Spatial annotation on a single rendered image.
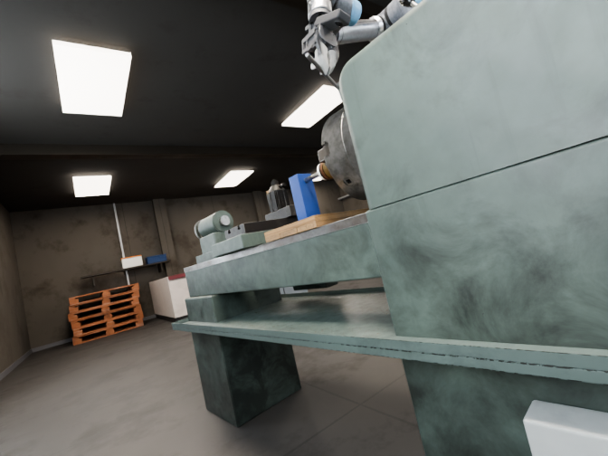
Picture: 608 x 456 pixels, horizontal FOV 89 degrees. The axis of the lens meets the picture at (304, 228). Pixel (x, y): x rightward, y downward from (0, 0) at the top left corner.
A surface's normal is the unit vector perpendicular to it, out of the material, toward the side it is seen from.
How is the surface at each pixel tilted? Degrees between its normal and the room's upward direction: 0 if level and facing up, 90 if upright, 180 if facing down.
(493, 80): 90
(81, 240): 90
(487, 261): 90
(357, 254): 90
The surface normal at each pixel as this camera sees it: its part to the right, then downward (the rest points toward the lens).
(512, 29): -0.74, 0.12
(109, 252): 0.55, -0.19
